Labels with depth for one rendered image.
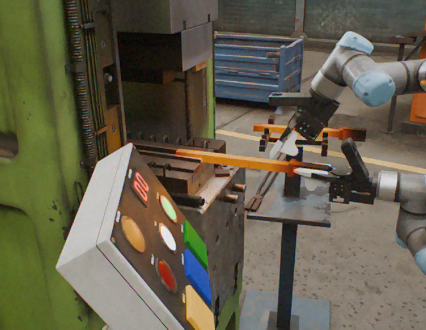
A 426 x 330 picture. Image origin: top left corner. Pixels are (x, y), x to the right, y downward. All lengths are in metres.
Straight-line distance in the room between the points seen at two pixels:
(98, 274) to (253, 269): 1.97
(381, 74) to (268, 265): 1.71
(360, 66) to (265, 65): 4.01
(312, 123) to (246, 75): 3.98
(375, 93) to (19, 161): 0.77
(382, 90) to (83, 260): 0.70
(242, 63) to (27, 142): 4.24
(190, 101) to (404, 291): 1.53
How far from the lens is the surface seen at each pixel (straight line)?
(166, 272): 0.70
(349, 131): 1.72
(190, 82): 1.54
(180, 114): 1.58
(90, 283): 0.63
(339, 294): 2.44
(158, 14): 1.09
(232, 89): 5.24
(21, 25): 0.96
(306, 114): 1.17
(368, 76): 1.04
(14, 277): 1.38
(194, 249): 0.87
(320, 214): 1.70
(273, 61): 5.00
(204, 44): 1.26
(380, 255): 2.79
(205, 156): 1.31
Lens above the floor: 1.51
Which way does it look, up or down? 24 degrees down
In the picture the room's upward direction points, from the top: 1 degrees counter-clockwise
